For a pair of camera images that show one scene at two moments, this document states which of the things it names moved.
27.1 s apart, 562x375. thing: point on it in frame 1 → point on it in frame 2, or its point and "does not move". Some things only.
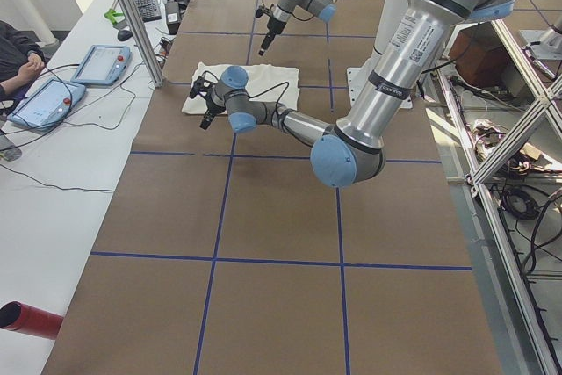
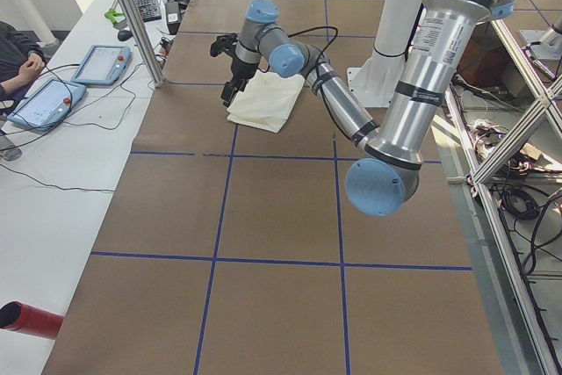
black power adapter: x=173 y=17 does not move
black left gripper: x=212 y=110 → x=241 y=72
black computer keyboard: x=147 y=1 does not move
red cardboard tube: x=18 y=316 does not move
